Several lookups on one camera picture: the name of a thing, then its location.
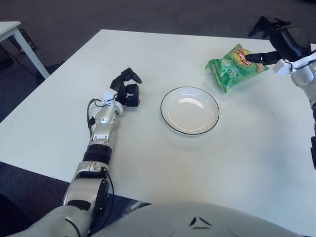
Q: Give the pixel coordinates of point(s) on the grey robot torso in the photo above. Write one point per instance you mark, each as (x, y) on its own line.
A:
(192, 222)

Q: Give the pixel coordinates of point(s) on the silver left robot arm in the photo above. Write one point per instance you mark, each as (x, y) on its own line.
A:
(103, 128)

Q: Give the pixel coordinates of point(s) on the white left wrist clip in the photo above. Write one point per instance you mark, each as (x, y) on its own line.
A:
(108, 96)

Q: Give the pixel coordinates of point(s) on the white plate with black rim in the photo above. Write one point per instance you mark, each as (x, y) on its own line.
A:
(190, 111)

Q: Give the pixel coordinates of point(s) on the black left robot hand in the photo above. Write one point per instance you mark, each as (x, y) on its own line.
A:
(122, 89)

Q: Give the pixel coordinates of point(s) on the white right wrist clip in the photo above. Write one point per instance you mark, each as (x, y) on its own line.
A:
(281, 67)

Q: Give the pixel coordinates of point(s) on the green potato chips bag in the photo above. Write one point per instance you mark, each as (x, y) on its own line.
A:
(229, 71)

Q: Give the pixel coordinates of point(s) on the white side table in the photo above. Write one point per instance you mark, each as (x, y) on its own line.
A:
(27, 49)

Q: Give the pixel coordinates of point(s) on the black floor device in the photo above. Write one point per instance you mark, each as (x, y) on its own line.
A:
(28, 40)

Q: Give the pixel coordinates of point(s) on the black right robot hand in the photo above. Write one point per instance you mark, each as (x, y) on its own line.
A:
(286, 42)

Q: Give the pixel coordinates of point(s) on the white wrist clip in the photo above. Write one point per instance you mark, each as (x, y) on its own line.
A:
(108, 96)
(281, 67)

